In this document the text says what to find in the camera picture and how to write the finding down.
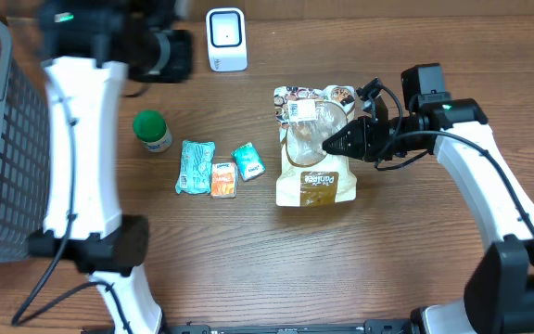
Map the left black cable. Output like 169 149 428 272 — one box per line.
10 96 134 334

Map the teal tissue pack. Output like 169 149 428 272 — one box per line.
232 142 266 182

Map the long teal wipes pack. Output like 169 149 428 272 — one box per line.
175 140 215 195

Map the right black cable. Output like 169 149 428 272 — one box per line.
373 85 534 289

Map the grey plastic mesh basket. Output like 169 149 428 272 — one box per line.
0 21 50 263

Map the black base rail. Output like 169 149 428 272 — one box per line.
160 319 421 334

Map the orange tissue pack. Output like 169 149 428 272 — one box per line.
210 162 238 199

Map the brown white snack bag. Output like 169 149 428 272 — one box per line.
273 85 357 207

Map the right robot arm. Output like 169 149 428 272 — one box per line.
322 63 534 333

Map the white barcode scanner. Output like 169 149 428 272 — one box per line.
206 7 248 72

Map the black cable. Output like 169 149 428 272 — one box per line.
373 85 534 289
10 96 134 334

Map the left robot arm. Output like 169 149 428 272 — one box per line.
27 0 192 333

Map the green capped plastic bottle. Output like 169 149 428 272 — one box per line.
133 109 172 153

